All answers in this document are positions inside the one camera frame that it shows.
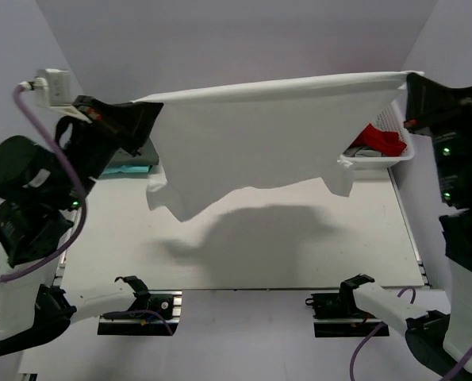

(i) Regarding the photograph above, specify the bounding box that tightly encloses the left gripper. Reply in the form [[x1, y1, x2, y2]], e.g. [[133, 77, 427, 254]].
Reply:
[[52, 94, 163, 210]]

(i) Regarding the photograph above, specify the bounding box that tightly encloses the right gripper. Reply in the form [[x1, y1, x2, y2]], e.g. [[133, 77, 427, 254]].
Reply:
[[401, 71, 472, 202]]

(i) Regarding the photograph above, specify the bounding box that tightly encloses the white t-shirt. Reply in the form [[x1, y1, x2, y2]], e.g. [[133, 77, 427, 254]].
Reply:
[[142, 71, 408, 221]]

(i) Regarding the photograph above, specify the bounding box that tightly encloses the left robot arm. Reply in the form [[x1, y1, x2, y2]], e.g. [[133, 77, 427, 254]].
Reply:
[[0, 95, 163, 356]]

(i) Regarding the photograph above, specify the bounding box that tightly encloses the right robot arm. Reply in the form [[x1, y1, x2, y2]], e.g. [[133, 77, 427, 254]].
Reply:
[[340, 73, 472, 380]]

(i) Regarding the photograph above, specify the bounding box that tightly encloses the grey folded t-shirt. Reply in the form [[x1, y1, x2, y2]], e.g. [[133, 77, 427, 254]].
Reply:
[[109, 138, 159, 167]]

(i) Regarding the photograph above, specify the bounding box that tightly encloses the white plastic basket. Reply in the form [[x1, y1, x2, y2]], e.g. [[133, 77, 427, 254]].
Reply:
[[340, 101, 415, 170]]

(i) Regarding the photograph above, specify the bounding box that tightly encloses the teal folded t-shirt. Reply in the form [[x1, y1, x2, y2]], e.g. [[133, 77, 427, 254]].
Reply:
[[100, 165, 153, 178]]

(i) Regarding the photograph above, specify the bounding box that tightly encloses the red t-shirt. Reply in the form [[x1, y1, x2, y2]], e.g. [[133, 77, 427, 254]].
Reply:
[[350, 124, 407, 157]]

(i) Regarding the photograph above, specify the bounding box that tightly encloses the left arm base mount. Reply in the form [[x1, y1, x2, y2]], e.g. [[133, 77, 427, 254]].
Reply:
[[97, 291, 182, 337]]

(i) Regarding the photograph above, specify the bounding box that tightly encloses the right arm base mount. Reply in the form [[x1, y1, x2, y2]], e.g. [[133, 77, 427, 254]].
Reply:
[[305, 292, 380, 338]]

